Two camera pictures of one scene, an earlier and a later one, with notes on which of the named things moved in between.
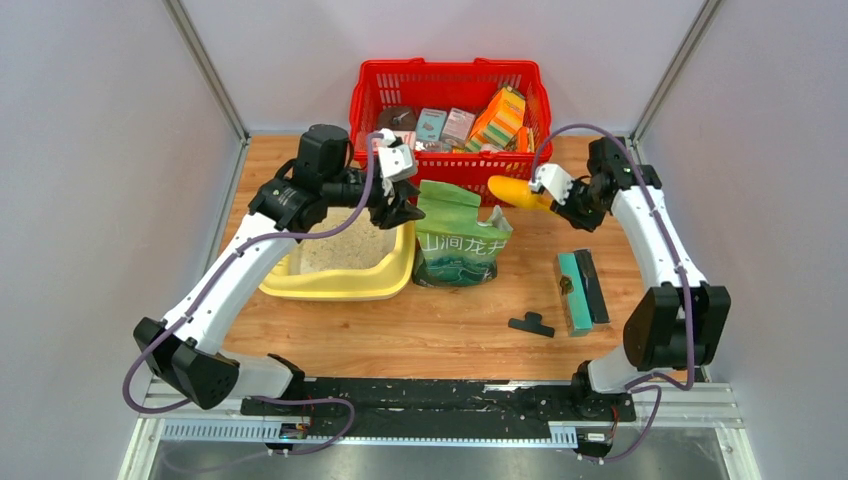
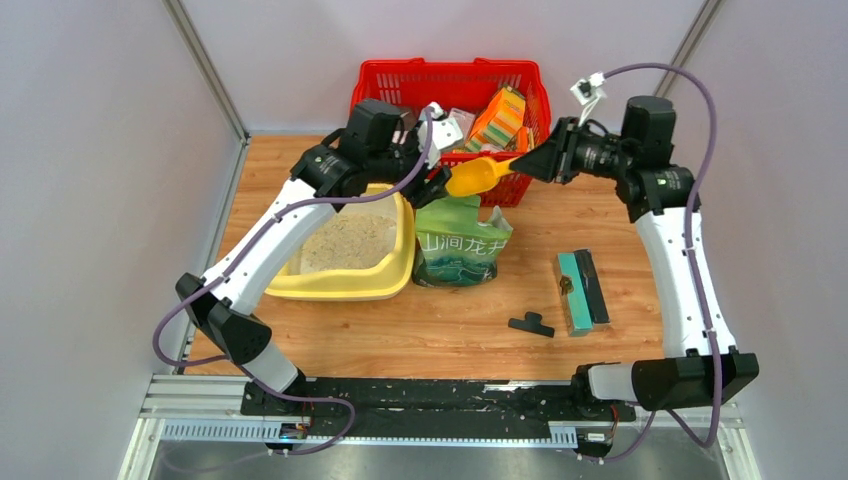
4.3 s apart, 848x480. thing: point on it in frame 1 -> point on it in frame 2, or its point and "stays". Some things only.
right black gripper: [588, 223] -> [544, 162]
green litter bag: [453, 247] stays
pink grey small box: [458, 127] stays
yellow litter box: [358, 261] stays
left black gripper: [400, 211] -> [420, 193]
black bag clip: [532, 323] stays
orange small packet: [522, 139] stays
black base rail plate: [292, 410] stays
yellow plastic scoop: [516, 191] -> [477, 175]
